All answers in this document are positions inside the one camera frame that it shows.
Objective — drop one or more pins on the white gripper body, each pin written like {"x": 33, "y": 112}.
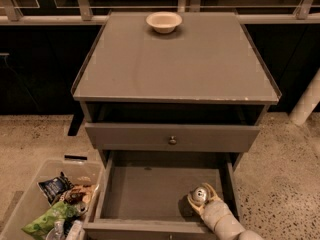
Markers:
{"x": 215, "y": 211}

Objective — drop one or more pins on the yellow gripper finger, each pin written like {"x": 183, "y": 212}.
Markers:
{"x": 211, "y": 193}
{"x": 197, "y": 206}

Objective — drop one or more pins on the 7up soda can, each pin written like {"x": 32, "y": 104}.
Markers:
{"x": 200, "y": 195}

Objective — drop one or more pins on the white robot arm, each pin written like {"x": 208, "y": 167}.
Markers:
{"x": 232, "y": 229}

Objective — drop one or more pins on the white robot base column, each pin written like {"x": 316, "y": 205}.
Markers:
{"x": 307, "y": 102}

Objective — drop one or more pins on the open grey middle drawer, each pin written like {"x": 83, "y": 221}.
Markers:
{"x": 144, "y": 196}

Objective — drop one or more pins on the grey drawer cabinet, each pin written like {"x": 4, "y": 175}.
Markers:
{"x": 206, "y": 72}

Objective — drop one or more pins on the grey top drawer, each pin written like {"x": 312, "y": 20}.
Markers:
{"x": 171, "y": 137}

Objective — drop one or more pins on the brown snack bag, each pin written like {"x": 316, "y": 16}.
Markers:
{"x": 79, "y": 193}

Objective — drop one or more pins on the clear plastic bottle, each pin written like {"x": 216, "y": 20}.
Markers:
{"x": 57, "y": 233}

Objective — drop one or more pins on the clear plastic storage bin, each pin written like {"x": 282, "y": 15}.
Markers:
{"x": 33, "y": 202}

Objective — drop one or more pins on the dark blue snack bag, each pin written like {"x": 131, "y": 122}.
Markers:
{"x": 55, "y": 187}

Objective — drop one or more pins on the green chip bag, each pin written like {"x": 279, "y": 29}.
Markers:
{"x": 41, "y": 226}

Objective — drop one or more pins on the white paper bowl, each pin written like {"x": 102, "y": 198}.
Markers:
{"x": 164, "y": 22}

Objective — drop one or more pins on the white metal railing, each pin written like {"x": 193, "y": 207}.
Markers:
{"x": 69, "y": 11}

